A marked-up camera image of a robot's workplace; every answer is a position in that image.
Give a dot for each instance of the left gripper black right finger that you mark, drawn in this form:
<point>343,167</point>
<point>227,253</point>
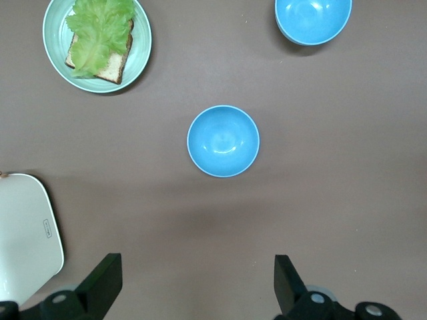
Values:
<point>293,296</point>

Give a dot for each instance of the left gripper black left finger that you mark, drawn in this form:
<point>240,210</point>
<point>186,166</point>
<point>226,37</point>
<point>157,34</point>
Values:
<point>96,293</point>

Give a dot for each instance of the blue bowl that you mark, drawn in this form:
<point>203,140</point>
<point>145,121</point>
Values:
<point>313,20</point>
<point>223,141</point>

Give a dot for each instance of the cream toaster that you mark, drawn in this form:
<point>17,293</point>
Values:
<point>23,233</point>

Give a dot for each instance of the brown table mat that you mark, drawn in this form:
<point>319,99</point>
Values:
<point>333,166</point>

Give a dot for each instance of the bread slice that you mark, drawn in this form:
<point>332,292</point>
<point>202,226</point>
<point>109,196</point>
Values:
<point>115,68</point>

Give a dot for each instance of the green plate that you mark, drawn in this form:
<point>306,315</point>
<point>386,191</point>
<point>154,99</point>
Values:
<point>140,43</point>

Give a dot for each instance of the green lettuce leaf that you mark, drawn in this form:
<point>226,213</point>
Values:
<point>96,36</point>

